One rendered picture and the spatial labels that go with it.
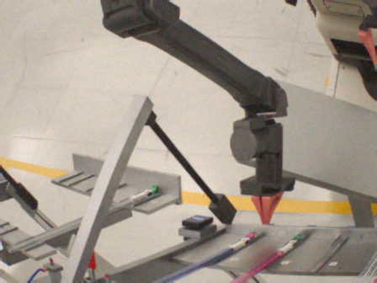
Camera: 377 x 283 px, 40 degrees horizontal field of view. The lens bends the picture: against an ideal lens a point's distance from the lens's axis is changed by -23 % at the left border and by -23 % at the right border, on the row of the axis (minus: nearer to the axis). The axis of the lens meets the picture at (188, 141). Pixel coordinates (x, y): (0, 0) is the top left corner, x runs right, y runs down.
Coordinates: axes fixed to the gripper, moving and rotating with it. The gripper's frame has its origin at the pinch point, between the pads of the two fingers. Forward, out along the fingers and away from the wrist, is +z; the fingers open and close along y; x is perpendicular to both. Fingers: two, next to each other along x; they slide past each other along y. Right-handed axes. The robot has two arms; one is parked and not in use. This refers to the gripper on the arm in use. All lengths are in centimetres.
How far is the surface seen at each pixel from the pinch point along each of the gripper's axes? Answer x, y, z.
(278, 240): -5.0, 5.8, 2.1
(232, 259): -17.9, 2.8, 2.3
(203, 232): -10.5, -8.3, -0.1
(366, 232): -2.4, 27.7, 0.9
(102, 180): -65, 16, -22
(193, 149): 92, -78, 3
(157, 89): 110, -107, -17
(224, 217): -44.5, 16.8, -14.4
